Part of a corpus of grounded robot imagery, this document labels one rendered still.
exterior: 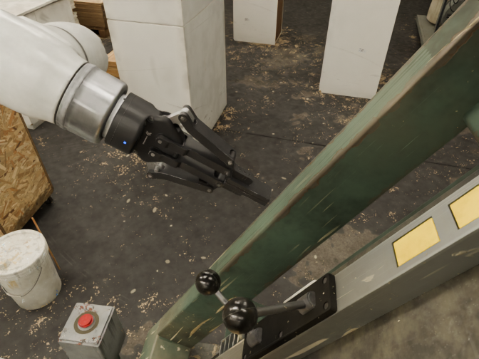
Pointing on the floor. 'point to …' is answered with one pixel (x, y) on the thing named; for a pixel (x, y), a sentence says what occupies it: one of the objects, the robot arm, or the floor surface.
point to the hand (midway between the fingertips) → (248, 186)
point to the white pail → (28, 268)
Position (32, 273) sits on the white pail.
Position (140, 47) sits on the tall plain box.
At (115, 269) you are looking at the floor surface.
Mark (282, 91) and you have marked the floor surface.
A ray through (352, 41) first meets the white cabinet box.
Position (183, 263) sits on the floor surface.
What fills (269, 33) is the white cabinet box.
